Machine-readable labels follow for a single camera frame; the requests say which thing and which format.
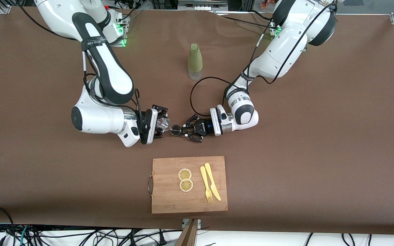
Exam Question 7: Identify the small clear glass cup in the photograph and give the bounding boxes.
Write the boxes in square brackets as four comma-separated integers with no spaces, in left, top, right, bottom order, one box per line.
[157,117,172,133]

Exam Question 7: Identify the yellow plastic fork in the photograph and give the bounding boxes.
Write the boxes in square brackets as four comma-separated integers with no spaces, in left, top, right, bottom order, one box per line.
[200,166,213,203]

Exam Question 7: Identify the yellow plastic knife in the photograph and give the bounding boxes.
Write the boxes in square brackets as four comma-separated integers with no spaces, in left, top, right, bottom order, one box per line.
[204,163,222,201]

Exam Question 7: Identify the green sleeved glass bottle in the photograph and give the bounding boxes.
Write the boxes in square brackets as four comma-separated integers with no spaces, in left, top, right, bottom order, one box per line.
[188,43,203,81]

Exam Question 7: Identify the wooden cutting board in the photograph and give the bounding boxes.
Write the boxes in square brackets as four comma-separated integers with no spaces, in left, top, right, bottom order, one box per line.
[148,156,228,214]

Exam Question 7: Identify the brown table cover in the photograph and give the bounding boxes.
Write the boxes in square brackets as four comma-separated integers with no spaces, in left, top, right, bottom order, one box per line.
[0,6,394,235]

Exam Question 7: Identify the grey metal box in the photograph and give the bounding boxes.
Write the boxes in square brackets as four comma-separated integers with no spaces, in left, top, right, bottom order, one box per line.
[178,0,228,11]

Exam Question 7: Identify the wooden beam with bracket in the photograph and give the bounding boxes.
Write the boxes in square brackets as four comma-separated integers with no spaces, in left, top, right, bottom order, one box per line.
[175,219,201,246]

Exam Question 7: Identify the black power cable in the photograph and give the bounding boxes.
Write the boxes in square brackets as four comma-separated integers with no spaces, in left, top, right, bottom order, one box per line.
[214,10,273,28]

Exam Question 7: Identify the green cable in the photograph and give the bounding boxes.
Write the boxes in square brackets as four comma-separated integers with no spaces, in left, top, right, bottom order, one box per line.
[20,226,30,246]

